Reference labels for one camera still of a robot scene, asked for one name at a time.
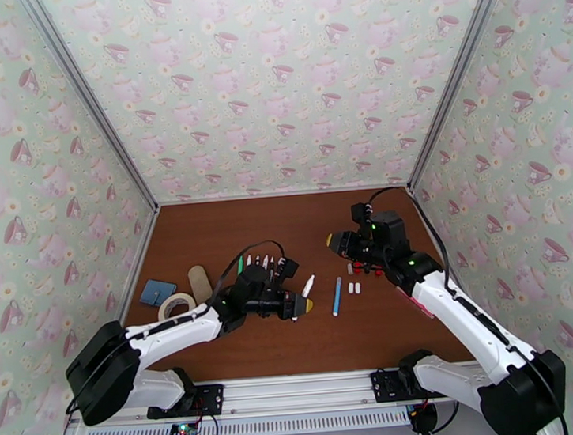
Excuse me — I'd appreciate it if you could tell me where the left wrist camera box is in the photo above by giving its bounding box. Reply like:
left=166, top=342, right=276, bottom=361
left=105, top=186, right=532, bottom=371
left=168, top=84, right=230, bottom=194
left=273, top=256, right=302, bottom=282

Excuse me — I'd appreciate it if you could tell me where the pink highlighter pack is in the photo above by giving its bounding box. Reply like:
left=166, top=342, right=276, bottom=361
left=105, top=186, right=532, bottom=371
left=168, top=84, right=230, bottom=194
left=396, top=283, right=436, bottom=323

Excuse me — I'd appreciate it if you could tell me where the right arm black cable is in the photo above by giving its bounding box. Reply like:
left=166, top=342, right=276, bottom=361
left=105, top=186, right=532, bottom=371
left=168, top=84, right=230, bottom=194
left=366, top=174, right=571, bottom=435

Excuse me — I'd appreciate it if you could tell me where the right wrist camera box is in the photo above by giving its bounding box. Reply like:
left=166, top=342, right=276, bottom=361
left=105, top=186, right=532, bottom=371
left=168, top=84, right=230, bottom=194
left=349, top=200, right=375, bottom=230

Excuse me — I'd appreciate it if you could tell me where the blue wallet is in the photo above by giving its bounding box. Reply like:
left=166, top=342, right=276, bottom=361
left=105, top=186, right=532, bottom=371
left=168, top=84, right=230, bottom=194
left=138, top=277, right=179, bottom=308

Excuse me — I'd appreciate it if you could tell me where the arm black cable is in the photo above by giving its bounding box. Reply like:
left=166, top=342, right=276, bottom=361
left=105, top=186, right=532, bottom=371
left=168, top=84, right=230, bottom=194
left=53, top=239, right=297, bottom=418
left=366, top=174, right=571, bottom=435

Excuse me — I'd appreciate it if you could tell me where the black round controller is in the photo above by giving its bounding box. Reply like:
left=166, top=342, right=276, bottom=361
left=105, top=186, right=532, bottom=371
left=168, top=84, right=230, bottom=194
left=408, top=403, right=439, bottom=435

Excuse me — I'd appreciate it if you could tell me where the aluminium frame post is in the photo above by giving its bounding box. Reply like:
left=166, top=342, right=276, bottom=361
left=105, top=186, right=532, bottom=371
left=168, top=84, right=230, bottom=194
left=19, top=0, right=160, bottom=221
left=393, top=0, right=533, bottom=194

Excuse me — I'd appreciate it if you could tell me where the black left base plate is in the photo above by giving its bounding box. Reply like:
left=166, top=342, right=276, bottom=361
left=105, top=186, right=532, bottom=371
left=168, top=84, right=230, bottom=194
left=145, top=383, right=228, bottom=421

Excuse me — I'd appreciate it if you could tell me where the slotted white cable tray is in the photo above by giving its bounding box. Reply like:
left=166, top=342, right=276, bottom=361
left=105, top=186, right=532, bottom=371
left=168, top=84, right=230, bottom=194
left=82, top=402, right=416, bottom=435

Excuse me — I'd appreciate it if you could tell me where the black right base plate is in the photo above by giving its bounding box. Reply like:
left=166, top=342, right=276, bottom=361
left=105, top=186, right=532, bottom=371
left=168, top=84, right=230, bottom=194
left=369, top=365, right=453, bottom=404

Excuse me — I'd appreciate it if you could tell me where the tan oval insole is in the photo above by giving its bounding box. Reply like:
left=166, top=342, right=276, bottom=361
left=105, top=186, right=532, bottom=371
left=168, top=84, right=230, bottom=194
left=187, top=263, right=212, bottom=302

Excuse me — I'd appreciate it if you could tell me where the aluminium mounting rail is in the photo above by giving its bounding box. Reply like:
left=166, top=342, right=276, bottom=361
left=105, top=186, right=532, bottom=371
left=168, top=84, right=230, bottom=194
left=64, top=356, right=532, bottom=431

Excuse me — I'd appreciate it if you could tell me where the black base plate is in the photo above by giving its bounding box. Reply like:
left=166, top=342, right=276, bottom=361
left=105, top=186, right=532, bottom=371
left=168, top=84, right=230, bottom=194
left=145, top=383, right=228, bottom=421
left=369, top=365, right=453, bottom=404

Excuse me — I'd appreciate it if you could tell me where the blue marker pen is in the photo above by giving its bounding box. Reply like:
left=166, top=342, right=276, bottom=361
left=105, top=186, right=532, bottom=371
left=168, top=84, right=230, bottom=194
left=329, top=277, right=345, bottom=317

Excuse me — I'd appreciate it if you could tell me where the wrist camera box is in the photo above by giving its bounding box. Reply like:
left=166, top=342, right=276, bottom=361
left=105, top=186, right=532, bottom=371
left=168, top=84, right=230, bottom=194
left=273, top=256, right=302, bottom=282
left=349, top=200, right=375, bottom=230

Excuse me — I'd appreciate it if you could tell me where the beige tape roll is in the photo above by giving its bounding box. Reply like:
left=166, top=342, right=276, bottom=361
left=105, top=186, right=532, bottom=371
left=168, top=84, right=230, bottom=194
left=155, top=290, right=198, bottom=323

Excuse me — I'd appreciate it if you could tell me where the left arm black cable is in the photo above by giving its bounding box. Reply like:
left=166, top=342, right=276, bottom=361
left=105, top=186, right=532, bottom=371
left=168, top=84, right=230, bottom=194
left=53, top=239, right=297, bottom=418

